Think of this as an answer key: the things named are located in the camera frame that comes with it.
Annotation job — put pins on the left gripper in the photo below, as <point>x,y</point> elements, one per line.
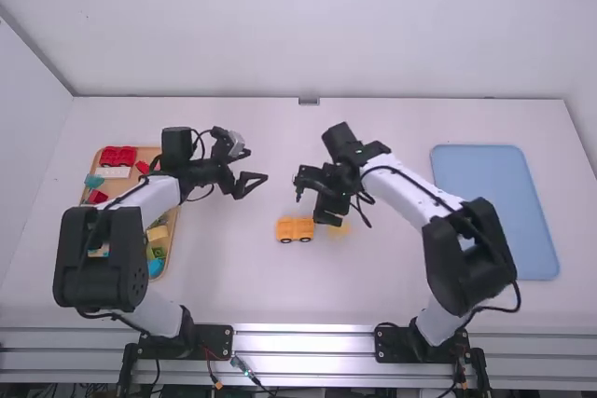
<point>214,174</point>

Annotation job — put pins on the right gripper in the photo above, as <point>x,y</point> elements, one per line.
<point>336,197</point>

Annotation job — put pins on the yellow toy brick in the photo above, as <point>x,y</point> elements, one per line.
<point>337,231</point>
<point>157,233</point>

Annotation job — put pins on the yellow toy car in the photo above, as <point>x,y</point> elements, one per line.
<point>294,229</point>

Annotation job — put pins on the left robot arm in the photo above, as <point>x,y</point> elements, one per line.
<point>154,193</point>

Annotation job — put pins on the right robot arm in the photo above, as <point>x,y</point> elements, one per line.
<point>401,193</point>

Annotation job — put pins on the red toy brick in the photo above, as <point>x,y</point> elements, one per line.
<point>95,197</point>
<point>142,167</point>
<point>119,156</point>

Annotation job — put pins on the green toy brick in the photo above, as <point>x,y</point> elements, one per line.
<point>156,251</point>

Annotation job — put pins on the tan tray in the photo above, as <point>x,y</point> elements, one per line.
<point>119,186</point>

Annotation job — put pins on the silver rails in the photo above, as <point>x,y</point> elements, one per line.
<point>303,347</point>

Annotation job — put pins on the white toy brick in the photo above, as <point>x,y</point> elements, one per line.
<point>114,172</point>

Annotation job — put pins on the blue toy brick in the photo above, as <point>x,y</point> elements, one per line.
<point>156,268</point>

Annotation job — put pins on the teal toy brick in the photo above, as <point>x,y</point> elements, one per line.
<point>93,181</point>

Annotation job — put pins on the blue mat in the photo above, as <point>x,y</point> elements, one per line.
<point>490,183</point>

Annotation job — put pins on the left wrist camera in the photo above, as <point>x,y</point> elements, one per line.
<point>238,144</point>

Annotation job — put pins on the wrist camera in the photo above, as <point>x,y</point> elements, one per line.
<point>310,175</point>
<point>238,144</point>

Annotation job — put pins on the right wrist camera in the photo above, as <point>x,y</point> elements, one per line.
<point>310,175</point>

